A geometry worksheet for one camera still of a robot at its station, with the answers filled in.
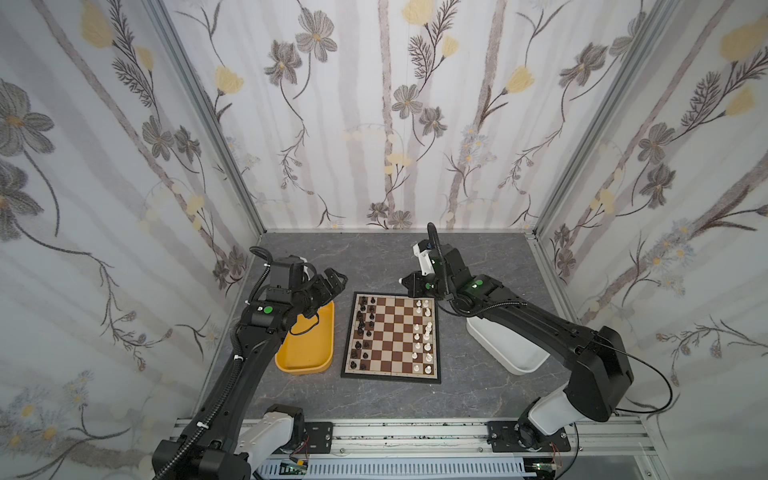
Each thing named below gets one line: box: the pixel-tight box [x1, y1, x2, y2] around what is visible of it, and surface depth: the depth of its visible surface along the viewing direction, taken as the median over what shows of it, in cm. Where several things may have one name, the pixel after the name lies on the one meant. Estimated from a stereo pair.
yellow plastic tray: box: [274, 300, 334, 375], surface depth 88 cm
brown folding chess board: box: [340, 291, 441, 384], surface depth 91 cm
